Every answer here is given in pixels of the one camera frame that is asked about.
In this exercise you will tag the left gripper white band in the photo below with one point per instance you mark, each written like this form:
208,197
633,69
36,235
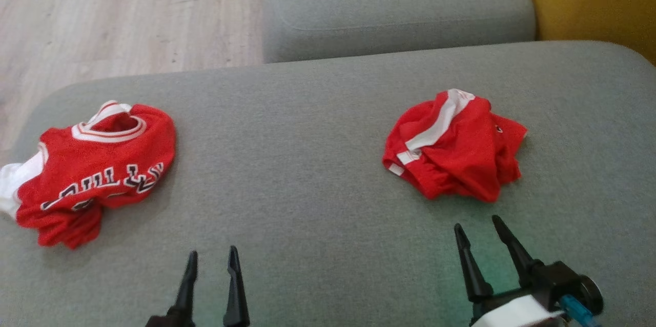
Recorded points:
161,322

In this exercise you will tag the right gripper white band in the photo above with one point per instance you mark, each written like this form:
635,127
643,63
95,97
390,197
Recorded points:
512,311

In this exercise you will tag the red basketball jersey white sleeves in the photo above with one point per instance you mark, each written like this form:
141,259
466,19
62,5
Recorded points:
92,168

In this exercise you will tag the red shorts white stripe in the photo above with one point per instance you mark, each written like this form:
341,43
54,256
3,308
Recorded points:
451,150

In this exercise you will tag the large grey sofa seat cushion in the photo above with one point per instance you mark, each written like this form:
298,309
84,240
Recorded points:
307,163

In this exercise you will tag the small grey sofa cushion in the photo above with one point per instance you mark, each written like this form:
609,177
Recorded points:
389,4

